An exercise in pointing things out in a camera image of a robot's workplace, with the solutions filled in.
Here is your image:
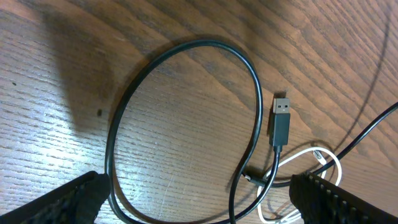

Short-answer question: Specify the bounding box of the white usb cable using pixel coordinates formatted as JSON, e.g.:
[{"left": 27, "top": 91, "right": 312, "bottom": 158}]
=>
[{"left": 256, "top": 146, "right": 343, "bottom": 224}]

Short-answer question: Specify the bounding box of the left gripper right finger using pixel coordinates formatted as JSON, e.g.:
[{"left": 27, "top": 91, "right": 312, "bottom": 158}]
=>
[{"left": 289, "top": 173, "right": 397, "bottom": 224}]

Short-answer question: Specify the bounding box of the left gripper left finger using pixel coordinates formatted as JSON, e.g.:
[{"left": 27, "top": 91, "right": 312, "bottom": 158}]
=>
[{"left": 1, "top": 171, "right": 110, "bottom": 224}]

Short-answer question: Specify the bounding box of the black usb cable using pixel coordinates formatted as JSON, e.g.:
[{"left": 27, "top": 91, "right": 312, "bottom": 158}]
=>
[{"left": 104, "top": 39, "right": 398, "bottom": 224}]

